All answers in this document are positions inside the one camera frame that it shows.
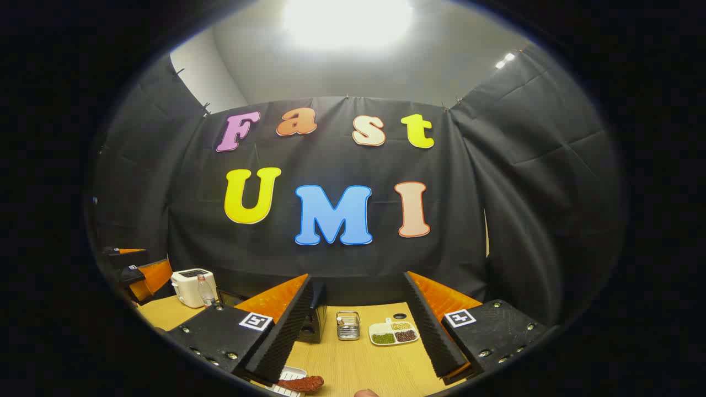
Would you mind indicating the black electric oven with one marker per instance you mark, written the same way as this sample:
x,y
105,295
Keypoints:
x,y
315,325

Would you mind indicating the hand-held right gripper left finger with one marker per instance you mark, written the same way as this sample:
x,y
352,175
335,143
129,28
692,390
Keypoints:
x,y
287,331

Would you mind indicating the white ribbed tray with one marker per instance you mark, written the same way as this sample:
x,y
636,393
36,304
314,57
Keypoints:
x,y
291,373

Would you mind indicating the large ceiling light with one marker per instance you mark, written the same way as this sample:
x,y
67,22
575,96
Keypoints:
x,y
347,22

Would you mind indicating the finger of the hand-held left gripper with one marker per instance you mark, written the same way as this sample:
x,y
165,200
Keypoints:
x,y
154,278
127,259

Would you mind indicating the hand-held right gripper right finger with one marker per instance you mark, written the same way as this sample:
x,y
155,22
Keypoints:
x,y
433,331

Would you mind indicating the black backdrop cloth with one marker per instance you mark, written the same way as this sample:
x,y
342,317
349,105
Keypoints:
x,y
342,259

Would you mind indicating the clear plastic bottle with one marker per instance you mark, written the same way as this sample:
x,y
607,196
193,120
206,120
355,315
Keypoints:
x,y
206,295

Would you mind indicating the white divided plate with beans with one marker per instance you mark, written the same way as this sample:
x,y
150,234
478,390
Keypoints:
x,y
392,334

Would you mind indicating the metal mesh basket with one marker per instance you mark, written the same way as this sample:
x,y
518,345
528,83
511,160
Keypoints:
x,y
348,326

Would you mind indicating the red meat piece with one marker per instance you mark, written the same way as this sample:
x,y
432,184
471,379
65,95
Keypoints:
x,y
303,383

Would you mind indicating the white toaster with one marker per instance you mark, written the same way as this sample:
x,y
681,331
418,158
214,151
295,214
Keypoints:
x,y
185,286

